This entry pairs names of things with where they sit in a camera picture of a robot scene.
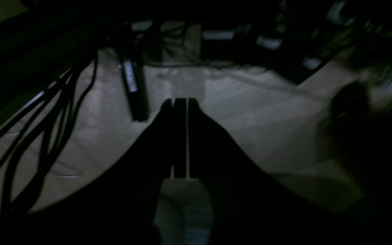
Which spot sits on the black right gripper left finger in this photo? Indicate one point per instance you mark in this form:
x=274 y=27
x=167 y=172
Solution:
x=117 y=208

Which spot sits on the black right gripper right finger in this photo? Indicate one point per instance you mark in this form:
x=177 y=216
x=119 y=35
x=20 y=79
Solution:
x=249 y=206

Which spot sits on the black power strip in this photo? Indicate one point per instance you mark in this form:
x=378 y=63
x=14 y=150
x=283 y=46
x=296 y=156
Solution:
x=132 y=73

